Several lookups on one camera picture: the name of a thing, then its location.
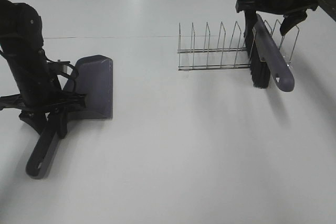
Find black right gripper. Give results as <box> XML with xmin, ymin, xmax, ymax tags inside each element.
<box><xmin>235</xmin><ymin>0</ymin><xmax>318</xmax><ymax>38</ymax></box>

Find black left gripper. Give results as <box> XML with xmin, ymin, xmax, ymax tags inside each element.
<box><xmin>1</xmin><ymin>77</ymin><xmax>87</xmax><ymax>139</ymax></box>

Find purple hand brush black bristles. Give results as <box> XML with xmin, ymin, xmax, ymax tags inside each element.
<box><xmin>244</xmin><ymin>14</ymin><xmax>295</xmax><ymax>92</ymax></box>

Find purple plastic dustpan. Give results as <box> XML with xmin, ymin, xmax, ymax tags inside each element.
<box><xmin>25</xmin><ymin>55</ymin><xmax>113</xmax><ymax>179</ymax></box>

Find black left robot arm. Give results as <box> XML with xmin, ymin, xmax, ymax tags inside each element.
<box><xmin>1</xmin><ymin>0</ymin><xmax>85</xmax><ymax>138</ymax></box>

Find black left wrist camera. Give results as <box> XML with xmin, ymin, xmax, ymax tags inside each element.
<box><xmin>47</xmin><ymin>60</ymin><xmax>79</xmax><ymax>79</ymax></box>

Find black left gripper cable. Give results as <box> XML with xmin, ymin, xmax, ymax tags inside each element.
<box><xmin>39</xmin><ymin>50</ymin><xmax>79</xmax><ymax>83</ymax></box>

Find chrome wire dish rack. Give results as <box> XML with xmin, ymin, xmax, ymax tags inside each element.
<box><xmin>177</xmin><ymin>20</ymin><xmax>300</xmax><ymax>71</ymax></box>

